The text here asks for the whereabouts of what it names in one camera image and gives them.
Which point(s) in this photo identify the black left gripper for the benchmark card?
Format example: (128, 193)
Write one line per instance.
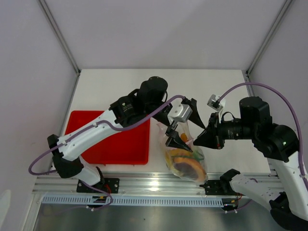
(175, 140)

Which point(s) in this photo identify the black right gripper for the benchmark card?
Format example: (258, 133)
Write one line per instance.
(213, 136)

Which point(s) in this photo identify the yellow ginger root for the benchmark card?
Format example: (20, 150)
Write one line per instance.
(184, 137)

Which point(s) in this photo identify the green scallion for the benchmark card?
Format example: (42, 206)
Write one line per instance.
(198, 154)

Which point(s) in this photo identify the clear zip top bag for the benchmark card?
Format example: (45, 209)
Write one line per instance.
(182, 128)

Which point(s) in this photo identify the yellow mango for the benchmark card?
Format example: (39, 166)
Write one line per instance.
(169, 154)

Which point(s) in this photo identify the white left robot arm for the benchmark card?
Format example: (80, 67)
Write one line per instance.
(128, 112)

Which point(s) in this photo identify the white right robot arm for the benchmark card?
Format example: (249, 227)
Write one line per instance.
(280, 145)

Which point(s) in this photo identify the red plastic tray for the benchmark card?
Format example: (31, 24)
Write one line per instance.
(108, 149)

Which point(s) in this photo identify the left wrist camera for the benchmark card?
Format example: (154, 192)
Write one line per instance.
(179, 114)

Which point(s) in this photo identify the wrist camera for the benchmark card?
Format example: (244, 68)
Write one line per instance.
(217, 106)
(179, 114)

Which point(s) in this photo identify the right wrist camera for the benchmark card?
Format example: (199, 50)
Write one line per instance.
(217, 106)

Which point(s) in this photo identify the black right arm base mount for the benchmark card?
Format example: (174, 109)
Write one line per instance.
(218, 187)

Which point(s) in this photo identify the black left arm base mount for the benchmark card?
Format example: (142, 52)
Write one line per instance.
(111, 185)

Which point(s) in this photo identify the white slotted cable duct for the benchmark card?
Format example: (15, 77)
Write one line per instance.
(133, 201)

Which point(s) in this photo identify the right aluminium frame post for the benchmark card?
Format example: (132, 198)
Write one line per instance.
(273, 29)

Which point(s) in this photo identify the aluminium frame post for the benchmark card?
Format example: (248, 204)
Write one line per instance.
(58, 34)
(273, 29)

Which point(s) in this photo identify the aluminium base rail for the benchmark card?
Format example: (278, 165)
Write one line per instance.
(130, 184)

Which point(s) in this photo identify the left aluminium frame post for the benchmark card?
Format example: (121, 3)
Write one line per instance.
(58, 34)

